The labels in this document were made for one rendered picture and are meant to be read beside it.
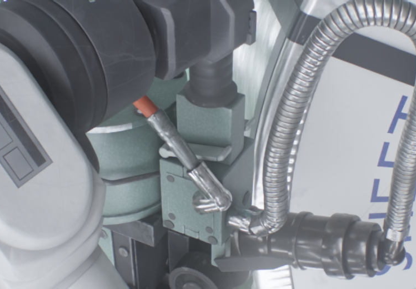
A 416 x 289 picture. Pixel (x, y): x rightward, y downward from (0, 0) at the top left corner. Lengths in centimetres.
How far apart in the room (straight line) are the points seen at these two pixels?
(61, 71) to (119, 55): 4
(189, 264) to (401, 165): 24
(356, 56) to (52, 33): 44
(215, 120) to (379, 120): 28
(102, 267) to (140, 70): 12
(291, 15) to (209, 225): 26
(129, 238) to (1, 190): 34
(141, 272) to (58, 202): 37
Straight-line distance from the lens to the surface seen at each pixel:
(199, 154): 58
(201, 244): 75
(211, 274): 70
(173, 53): 45
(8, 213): 34
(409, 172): 58
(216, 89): 56
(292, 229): 69
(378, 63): 78
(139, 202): 64
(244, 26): 48
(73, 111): 40
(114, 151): 60
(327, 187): 84
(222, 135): 58
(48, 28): 40
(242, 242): 71
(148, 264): 73
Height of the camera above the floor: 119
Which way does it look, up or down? 9 degrees up
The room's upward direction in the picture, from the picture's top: 115 degrees counter-clockwise
